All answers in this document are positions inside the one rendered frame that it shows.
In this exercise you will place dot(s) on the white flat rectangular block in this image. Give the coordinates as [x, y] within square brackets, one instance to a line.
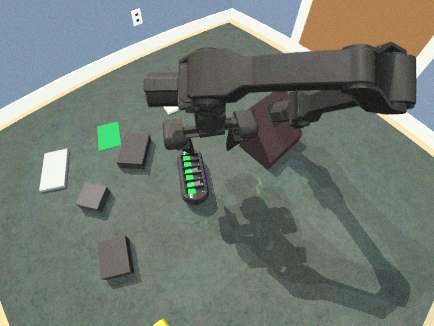
[54, 170]

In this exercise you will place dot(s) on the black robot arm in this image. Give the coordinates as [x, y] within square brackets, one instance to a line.
[379, 79]

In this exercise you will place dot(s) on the yellow rectangular block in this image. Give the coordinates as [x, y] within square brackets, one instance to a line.
[162, 322]

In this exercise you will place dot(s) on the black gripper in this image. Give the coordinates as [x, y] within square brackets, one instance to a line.
[242, 126]

